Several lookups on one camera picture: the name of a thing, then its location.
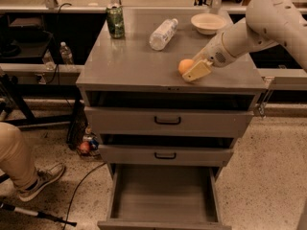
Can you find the grey middle drawer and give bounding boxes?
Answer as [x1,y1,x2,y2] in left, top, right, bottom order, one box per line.
[99,145,233,167]

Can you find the orange fruit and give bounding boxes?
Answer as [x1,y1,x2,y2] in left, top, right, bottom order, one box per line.
[178,59,194,75]

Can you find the grey drawer cabinet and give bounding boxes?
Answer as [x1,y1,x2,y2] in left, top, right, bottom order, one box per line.
[76,7,268,230]

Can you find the small water bottle on shelf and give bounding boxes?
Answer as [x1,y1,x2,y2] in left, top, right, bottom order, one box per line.
[59,42,74,65]

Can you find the grey drawer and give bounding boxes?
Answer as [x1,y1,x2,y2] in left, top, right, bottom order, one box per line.
[84,107,253,138]
[98,165,231,230]
[99,145,233,167]

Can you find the person leg beige trousers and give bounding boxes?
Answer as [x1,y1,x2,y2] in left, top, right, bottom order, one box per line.
[0,122,37,191]

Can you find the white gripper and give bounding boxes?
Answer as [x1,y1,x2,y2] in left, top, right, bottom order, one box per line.
[181,34,230,81]

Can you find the red apple on floor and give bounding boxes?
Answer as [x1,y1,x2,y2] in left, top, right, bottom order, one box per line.
[79,142,90,154]

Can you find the grey bottom drawer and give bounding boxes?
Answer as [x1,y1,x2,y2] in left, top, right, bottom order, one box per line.
[98,165,231,230]

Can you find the white bowl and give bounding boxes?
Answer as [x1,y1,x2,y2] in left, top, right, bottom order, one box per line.
[191,13,227,35]

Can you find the black and white rod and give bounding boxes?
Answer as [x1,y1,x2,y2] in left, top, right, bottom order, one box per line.
[0,202,77,227]

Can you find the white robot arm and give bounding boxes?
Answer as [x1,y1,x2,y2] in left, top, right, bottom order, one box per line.
[178,0,307,81]

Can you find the black floor cable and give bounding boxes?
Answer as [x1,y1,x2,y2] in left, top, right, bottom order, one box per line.
[61,162,107,230]

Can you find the grey top drawer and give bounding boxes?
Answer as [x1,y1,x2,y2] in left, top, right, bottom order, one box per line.
[84,107,253,138]

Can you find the grey sneaker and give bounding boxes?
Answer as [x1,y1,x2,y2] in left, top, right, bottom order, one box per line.
[18,163,65,202]

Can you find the black wire basket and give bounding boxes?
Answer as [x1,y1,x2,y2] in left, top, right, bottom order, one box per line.
[66,103,87,150]

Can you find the clear plastic water bottle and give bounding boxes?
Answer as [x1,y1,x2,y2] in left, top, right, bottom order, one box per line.
[149,18,178,51]

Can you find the green soda can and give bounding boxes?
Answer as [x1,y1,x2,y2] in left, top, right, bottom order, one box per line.
[106,3,125,38]

